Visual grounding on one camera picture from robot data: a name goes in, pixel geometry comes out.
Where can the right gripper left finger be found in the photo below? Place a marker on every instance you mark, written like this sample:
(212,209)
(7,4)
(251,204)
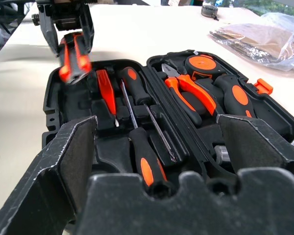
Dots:
(51,176)

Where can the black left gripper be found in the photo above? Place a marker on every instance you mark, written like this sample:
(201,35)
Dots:
(66,14)

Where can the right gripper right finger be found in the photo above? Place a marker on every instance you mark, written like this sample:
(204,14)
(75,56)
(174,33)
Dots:
(254,147)

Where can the orange black utility knife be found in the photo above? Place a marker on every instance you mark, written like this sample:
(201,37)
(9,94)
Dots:
(74,61)

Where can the orange tester screwdriver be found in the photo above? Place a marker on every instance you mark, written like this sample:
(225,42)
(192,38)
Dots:
(106,90)

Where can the thin-shaft black orange screwdriver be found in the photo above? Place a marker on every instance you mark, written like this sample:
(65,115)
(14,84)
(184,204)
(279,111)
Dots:
(133,83)

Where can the thick-shaft black orange screwdriver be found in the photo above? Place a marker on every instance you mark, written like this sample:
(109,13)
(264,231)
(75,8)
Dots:
(147,156)

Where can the black plastic tool case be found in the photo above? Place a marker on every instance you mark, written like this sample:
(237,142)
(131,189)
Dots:
(159,102)

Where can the black orange claw hammer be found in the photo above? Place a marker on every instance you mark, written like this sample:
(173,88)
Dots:
(237,95)

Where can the orange black pliers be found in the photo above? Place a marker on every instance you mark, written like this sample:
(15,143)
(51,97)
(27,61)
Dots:
(186,84)

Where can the orange black tape measure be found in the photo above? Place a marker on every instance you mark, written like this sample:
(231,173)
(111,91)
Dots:
(201,63)

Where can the clear bag of brown cardboard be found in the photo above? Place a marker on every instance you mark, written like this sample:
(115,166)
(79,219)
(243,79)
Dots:
(259,41)

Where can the small round black case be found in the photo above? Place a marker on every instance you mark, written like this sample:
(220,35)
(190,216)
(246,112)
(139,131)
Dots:
(208,11)

